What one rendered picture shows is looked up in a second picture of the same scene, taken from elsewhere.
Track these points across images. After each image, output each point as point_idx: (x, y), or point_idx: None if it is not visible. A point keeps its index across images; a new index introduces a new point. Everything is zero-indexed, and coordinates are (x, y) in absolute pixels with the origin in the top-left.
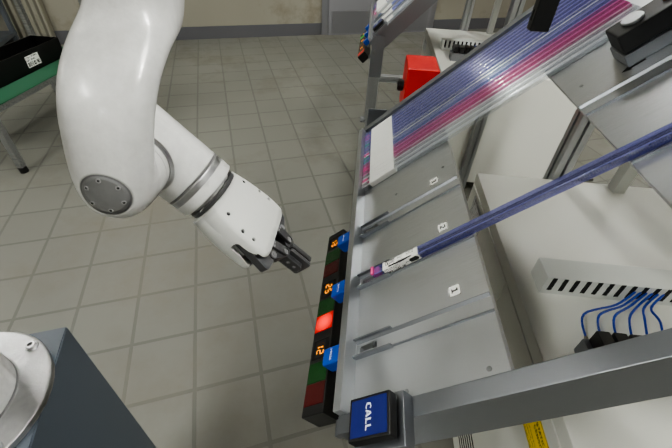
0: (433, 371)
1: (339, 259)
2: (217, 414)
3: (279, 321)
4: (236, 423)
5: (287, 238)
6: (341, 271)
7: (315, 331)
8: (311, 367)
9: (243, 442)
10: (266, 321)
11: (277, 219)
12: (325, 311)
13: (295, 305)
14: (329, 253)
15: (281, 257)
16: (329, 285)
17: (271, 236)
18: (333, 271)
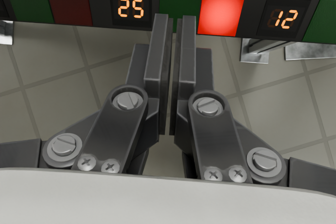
0: None
1: None
2: (150, 168)
3: (45, 122)
4: (157, 148)
5: (133, 110)
6: None
7: (231, 34)
8: (310, 36)
9: (173, 138)
10: (46, 137)
11: (62, 195)
12: (194, 12)
13: (21, 105)
14: (17, 12)
15: (239, 124)
16: (123, 5)
17: (244, 214)
18: None
